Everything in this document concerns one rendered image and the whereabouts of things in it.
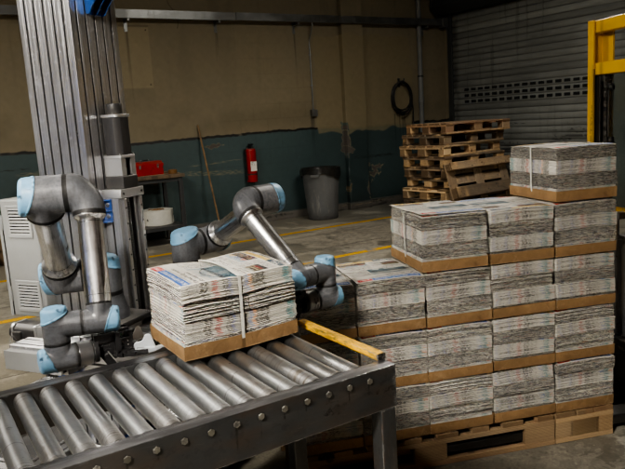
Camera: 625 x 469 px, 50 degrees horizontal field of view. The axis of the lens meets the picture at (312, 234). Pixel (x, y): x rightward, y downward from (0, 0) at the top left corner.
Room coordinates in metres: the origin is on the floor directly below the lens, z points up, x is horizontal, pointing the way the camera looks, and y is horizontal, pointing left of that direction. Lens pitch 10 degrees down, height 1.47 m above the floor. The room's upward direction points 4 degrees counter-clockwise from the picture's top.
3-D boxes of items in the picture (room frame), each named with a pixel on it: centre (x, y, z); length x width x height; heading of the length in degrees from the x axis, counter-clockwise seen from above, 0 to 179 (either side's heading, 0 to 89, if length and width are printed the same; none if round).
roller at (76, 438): (1.53, 0.63, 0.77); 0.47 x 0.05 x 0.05; 32
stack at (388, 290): (2.76, -0.40, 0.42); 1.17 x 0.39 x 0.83; 102
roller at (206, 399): (1.70, 0.35, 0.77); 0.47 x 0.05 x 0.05; 32
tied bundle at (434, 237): (2.80, -0.53, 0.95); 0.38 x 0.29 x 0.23; 12
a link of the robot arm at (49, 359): (1.87, 0.77, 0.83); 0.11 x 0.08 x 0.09; 121
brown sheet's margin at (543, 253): (2.86, -0.82, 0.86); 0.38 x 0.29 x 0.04; 12
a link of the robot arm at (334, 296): (2.37, -0.04, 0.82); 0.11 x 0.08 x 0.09; 122
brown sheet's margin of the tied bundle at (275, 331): (2.09, 0.21, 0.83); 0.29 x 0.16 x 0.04; 32
